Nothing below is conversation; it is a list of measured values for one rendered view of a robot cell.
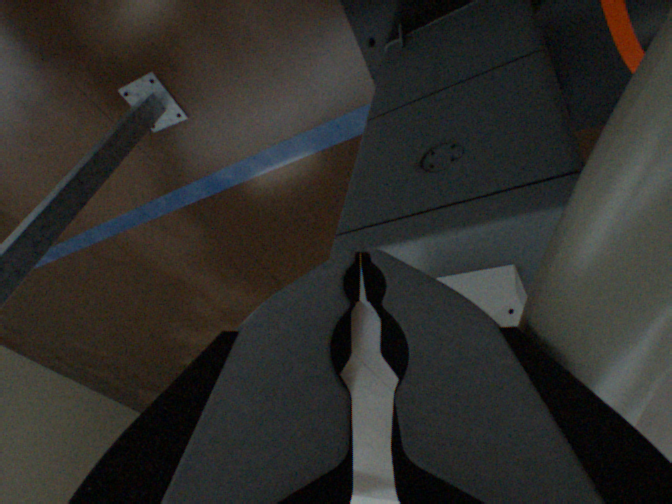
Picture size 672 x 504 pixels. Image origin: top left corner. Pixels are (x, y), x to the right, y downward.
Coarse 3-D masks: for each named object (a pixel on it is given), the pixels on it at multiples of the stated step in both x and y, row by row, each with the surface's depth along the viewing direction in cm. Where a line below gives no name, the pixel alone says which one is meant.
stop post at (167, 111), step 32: (128, 96) 152; (160, 96) 149; (128, 128) 137; (160, 128) 161; (96, 160) 125; (64, 192) 115; (32, 224) 106; (64, 224) 114; (0, 256) 99; (32, 256) 105; (0, 288) 97
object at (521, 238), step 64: (512, 0) 94; (384, 64) 110; (448, 64) 90; (512, 64) 76; (384, 128) 86; (448, 128) 73; (512, 128) 64; (384, 192) 71; (448, 192) 62; (512, 192) 55; (448, 256) 60; (512, 256) 57
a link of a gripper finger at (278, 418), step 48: (288, 288) 10; (336, 288) 10; (240, 336) 9; (288, 336) 8; (336, 336) 9; (240, 384) 7; (288, 384) 7; (336, 384) 7; (240, 432) 7; (288, 432) 6; (336, 432) 6; (192, 480) 6; (240, 480) 6; (288, 480) 6; (336, 480) 6
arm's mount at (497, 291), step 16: (480, 272) 60; (496, 272) 59; (512, 272) 57; (464, 288) 60; (480, 288) 59; (496, 288) 57; (512, 288) 56; (480, 304) 57; (496, 304) 56; (512, 304) 55; (496, 320) 55; (512, 320) 57
